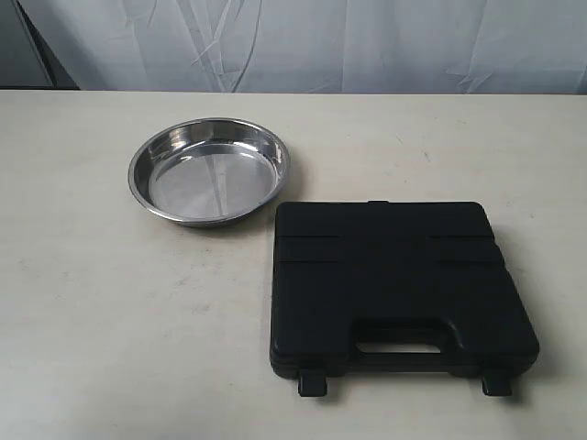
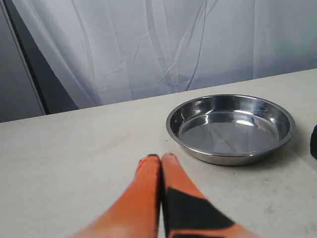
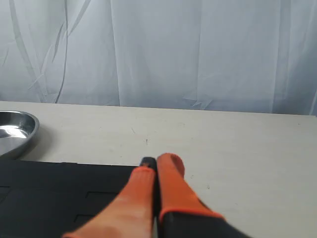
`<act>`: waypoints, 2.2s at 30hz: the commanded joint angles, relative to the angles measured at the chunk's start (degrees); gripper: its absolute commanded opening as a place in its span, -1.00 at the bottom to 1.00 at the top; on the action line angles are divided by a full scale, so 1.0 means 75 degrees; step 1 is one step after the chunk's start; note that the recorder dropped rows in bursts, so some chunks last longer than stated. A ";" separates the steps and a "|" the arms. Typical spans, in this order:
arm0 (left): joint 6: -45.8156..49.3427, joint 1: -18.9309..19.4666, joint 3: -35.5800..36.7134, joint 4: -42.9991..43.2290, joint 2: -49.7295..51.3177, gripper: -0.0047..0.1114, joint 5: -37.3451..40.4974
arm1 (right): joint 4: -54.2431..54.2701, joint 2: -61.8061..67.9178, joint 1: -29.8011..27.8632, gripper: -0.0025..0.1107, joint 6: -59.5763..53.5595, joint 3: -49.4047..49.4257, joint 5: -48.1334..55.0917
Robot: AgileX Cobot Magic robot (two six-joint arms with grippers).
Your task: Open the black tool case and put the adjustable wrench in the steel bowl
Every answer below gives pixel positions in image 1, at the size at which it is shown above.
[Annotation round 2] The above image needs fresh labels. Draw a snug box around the round stainless steel pan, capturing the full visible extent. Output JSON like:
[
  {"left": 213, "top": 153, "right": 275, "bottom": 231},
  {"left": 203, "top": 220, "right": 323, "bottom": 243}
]
[{"left": 127, "top": 117, "right": 291, "bottom": 228}]

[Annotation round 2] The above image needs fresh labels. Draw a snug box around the black plastic tool case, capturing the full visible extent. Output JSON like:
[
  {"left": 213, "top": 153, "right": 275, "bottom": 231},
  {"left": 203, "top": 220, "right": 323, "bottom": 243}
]
[{"left": 269, "top": 202, "right": 539, "bottom": 397}]

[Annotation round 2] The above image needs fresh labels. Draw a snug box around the white wrinkled backdrop curtain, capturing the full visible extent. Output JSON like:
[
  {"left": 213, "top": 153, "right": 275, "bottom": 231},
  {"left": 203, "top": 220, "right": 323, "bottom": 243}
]
[{"left": 23, "top": 1, "right": 586, "bottom": 94}]

